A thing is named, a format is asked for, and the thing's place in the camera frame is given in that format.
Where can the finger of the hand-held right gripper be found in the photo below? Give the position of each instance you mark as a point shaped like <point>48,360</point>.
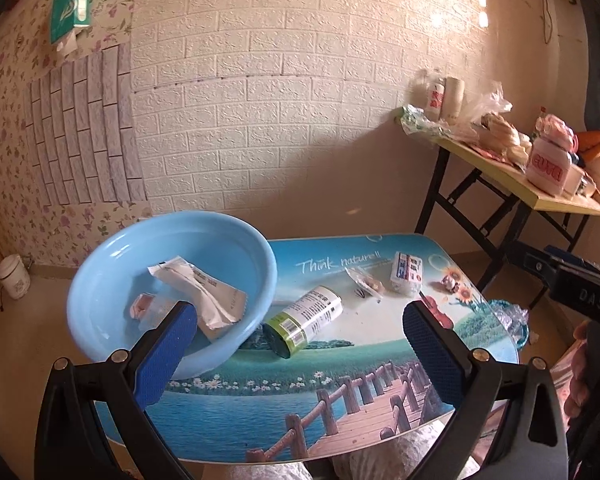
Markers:
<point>530,260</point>
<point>575,260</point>

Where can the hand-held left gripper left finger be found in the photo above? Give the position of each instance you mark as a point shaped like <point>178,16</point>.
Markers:
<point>165,355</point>

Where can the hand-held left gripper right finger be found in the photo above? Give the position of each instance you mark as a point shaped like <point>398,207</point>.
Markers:
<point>435,355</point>

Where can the small pink item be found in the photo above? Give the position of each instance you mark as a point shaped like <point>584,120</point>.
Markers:
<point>140,306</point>

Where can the long white paper packet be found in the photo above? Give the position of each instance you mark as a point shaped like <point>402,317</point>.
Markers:
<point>210,292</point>

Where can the light blue plastic basin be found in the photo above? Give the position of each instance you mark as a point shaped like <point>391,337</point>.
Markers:
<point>220,250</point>

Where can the white bottle with green label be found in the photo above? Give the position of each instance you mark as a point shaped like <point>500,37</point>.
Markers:
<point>307,317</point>

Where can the white square container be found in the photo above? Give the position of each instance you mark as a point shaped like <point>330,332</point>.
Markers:
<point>575,180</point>

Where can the person's right hand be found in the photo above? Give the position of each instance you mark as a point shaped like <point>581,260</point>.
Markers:
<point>577,390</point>

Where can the yellow folding table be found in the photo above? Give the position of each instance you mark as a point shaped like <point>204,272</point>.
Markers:
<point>555,205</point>

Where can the waste bin with plastic liner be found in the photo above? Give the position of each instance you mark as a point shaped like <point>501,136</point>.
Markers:
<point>510,317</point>

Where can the crumpled paper scrap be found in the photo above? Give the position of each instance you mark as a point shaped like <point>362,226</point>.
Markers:
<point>534,337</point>

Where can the pink blanket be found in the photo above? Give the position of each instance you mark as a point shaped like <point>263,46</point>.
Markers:
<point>559,367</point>

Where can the small pink and white toy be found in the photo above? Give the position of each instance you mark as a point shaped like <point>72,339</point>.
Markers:
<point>451,280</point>

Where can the pink water bottle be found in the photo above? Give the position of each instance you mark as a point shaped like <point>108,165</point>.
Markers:
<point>547,170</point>

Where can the small clear plastic bag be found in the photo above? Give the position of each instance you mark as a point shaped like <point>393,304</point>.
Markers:
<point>365,284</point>

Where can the grey velvet trousers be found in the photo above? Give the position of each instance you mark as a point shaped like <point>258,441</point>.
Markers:
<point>380,452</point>

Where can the red flat packet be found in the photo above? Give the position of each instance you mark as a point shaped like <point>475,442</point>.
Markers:
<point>485,151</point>

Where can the landscape print lap table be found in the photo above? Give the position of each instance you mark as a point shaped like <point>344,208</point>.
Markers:
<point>280,400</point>

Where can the plastic bag of bread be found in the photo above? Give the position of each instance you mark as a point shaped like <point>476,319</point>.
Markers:
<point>500,135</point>

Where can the white ceramic jar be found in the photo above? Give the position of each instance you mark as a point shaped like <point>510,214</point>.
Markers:
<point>12,277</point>

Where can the green printed plastic bag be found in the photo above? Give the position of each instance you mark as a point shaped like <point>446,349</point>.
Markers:
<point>420,122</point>

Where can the stack of paper cups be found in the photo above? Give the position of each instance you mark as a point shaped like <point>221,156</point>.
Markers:
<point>454,97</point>

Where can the green tissue box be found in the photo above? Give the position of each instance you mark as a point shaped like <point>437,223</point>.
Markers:
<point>70,7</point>

